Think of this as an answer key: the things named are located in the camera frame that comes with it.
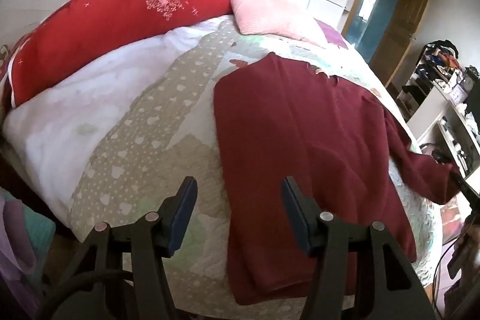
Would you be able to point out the white shelf unit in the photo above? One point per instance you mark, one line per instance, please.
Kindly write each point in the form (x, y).
(427, 113)

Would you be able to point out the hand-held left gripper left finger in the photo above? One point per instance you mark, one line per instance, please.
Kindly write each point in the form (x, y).
(183, 212)

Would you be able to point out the rack with piled clothes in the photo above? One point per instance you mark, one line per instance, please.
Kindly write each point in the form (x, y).
(438, 57)

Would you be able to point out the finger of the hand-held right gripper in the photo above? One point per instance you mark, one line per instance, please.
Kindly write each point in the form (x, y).
(455, 176)

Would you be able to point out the red pillow with pink print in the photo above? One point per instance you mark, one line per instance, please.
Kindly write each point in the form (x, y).
(93, 35)

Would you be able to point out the heart patterned quilt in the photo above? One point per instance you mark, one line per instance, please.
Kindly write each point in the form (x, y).
(168, 140)

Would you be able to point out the maroon sweater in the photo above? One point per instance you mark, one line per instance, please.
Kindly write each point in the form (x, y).
(300, 136)

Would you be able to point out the wooden door with teal glass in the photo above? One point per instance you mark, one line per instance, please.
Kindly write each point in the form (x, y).
(407, 27)

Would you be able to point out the purple pillow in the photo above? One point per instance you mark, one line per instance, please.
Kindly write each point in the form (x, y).
(330, 33)

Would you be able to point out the white blanket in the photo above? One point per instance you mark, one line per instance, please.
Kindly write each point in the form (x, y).
(75, 125)

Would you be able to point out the lilac box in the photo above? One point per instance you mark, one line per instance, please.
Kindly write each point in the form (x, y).
(457, 94)

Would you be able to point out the lilac cloth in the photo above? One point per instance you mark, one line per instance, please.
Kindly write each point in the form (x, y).
(15, 248)

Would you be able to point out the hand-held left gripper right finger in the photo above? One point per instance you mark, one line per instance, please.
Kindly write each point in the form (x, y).
(294, 212)

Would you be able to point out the teal cloth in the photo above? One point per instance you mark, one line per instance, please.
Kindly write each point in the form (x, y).
(39, 237)

